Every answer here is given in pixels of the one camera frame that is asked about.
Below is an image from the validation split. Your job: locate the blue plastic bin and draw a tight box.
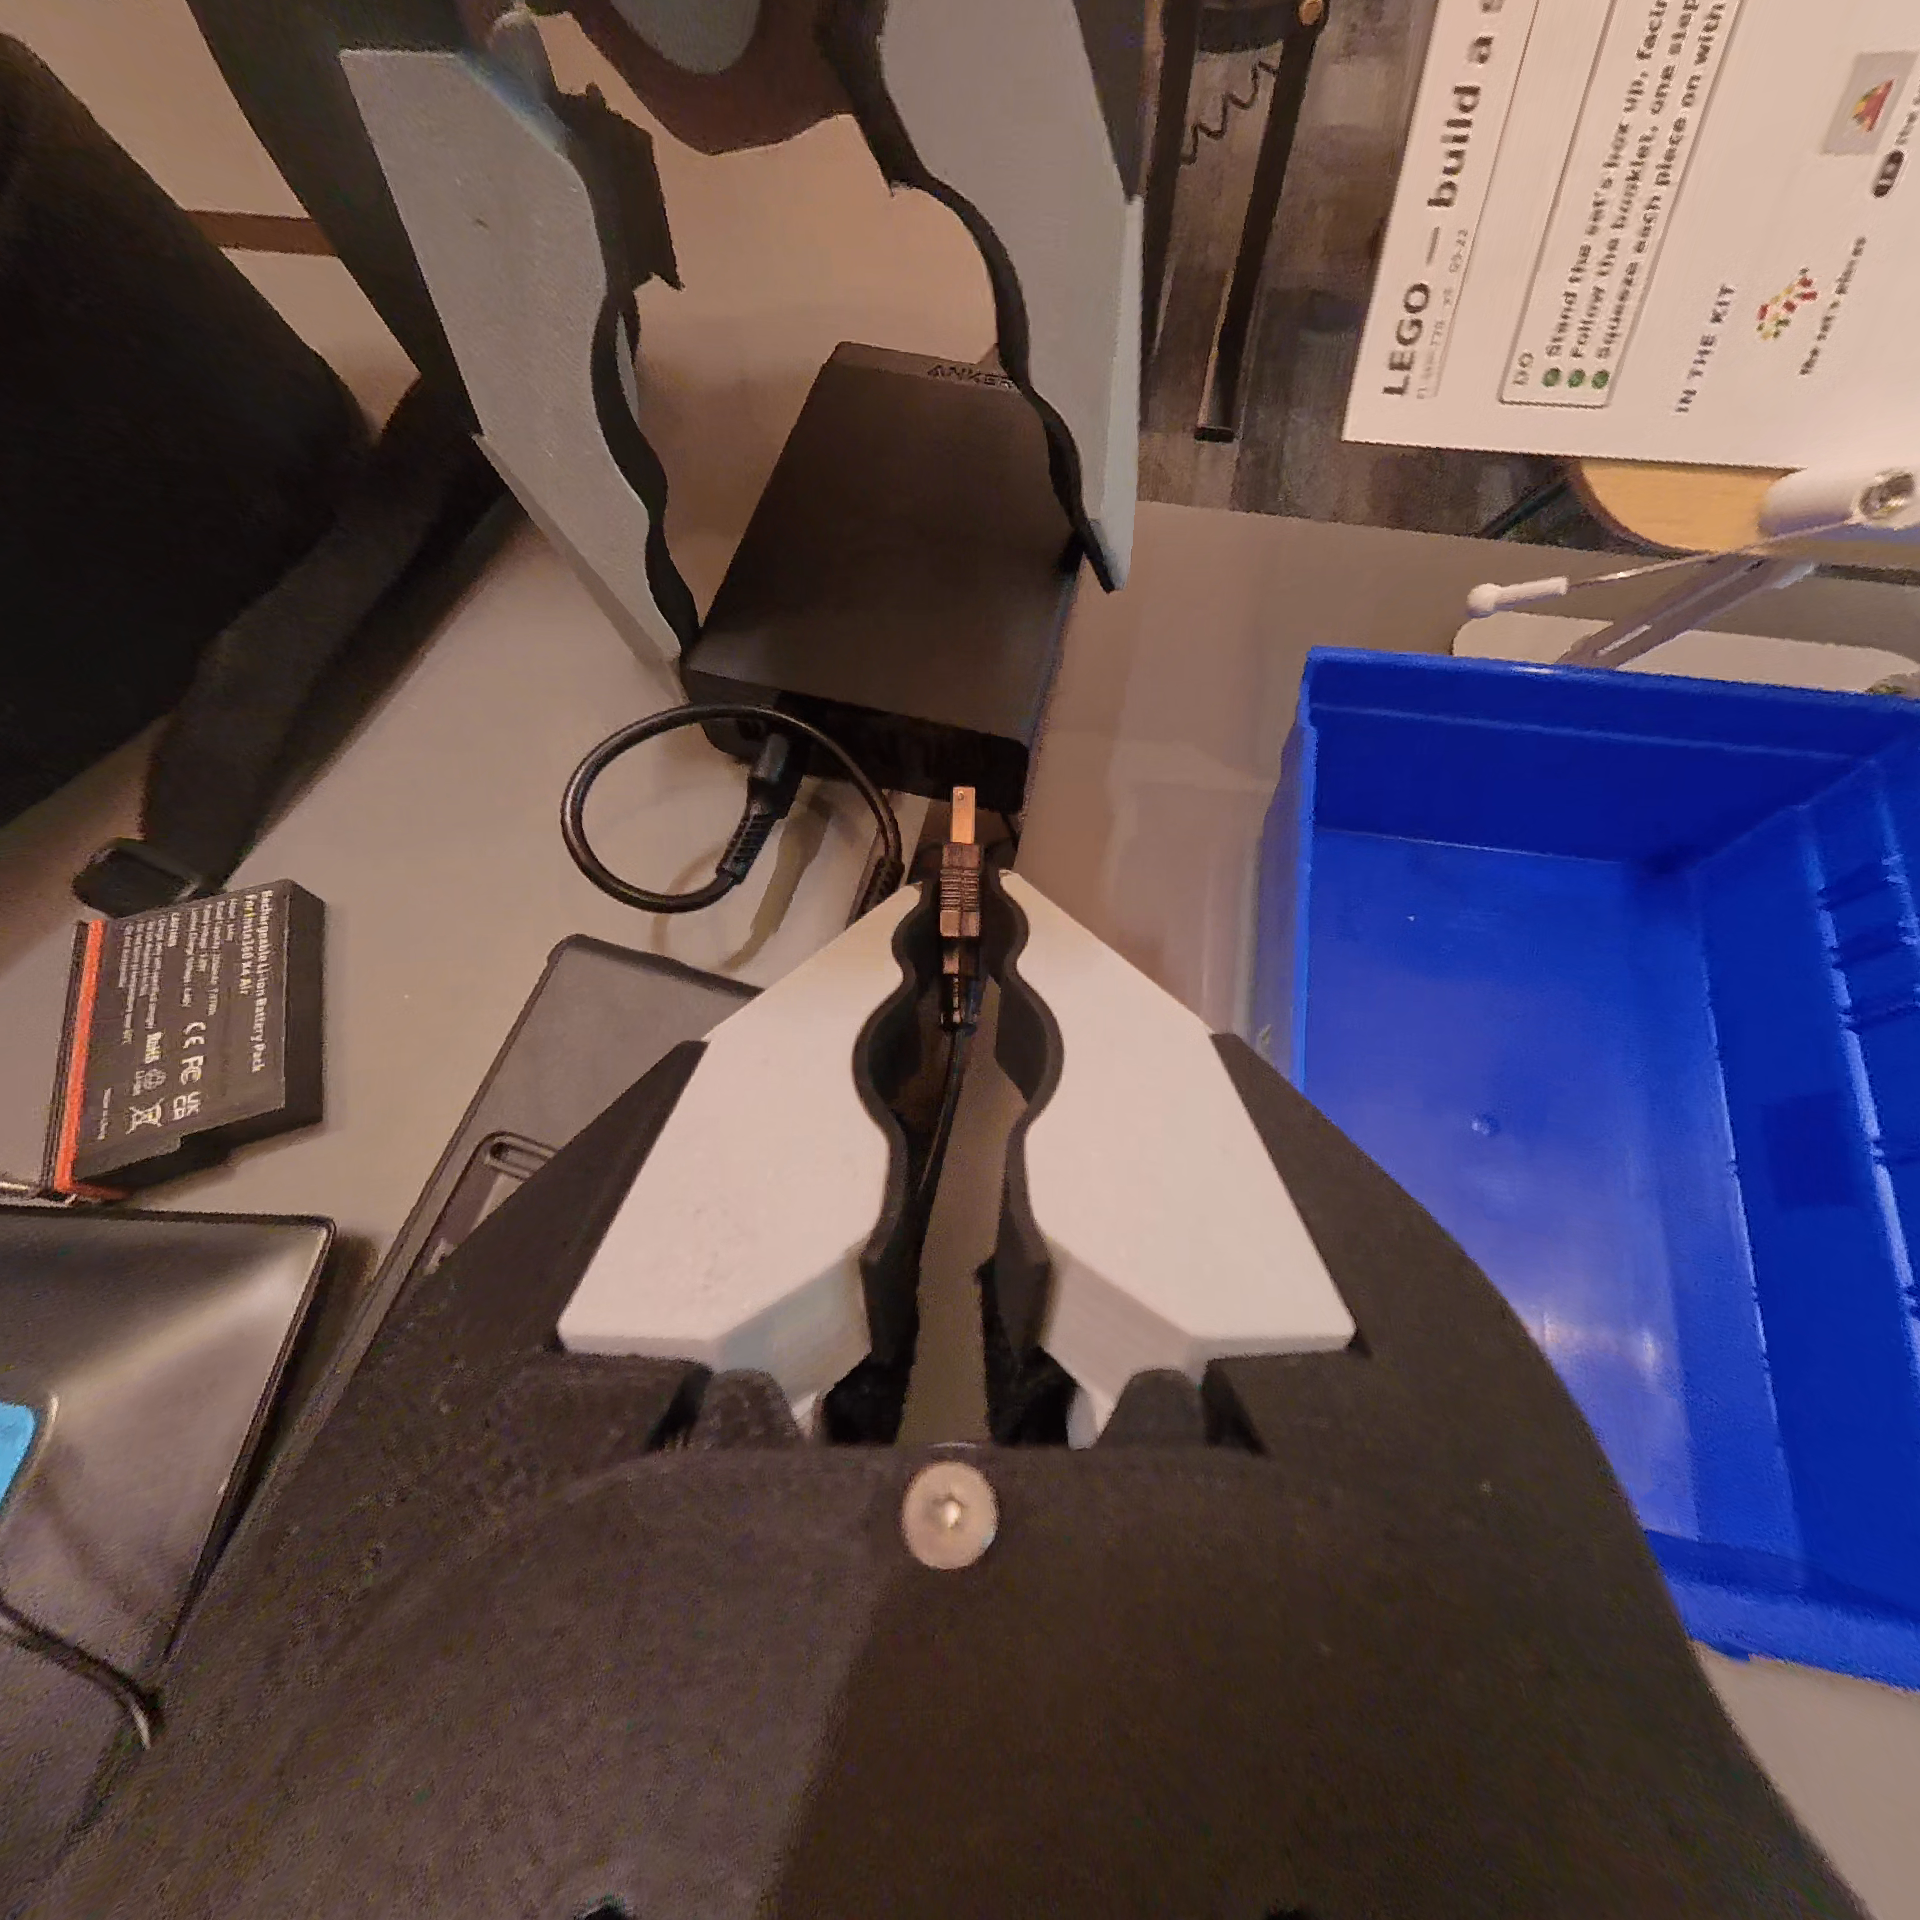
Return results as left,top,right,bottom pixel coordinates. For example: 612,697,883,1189
1252,644,1920,1688

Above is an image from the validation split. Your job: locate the black charger block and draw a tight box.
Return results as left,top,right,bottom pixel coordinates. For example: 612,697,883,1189
678,343,1085,846

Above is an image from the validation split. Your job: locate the short black cable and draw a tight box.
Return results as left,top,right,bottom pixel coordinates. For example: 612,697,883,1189
563,703,904,916

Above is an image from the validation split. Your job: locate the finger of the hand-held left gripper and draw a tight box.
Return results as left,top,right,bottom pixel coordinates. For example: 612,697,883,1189
336,18,711,671
878,0,1144,594

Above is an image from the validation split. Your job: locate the black orange camera battery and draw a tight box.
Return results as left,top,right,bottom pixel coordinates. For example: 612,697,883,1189
42,881,330,1201

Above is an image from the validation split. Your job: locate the black backpack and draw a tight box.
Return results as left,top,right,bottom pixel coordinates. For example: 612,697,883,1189
0,30,518,920

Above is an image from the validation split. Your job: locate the white document stand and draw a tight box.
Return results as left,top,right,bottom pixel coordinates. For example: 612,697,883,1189
1452,457,1920,700

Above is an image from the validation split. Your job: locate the black tripod leg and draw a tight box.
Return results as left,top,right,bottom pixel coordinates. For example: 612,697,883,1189
1148,0,1328,444

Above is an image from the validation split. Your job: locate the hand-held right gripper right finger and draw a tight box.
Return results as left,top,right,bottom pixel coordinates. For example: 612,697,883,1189
983,872,1360,1445

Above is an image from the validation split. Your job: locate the black charging case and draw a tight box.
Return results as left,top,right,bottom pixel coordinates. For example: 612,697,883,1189
368,933,767,1352

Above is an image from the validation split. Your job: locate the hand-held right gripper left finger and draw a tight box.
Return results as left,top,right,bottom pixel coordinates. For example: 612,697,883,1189
556,881,939,1423

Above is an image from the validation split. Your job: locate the printed instruction sheet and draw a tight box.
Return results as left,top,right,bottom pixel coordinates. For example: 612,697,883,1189
1341,0,1920,466

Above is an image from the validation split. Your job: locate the smartphone in grey case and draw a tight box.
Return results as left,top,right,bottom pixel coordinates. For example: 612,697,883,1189
0,1207,336,1801

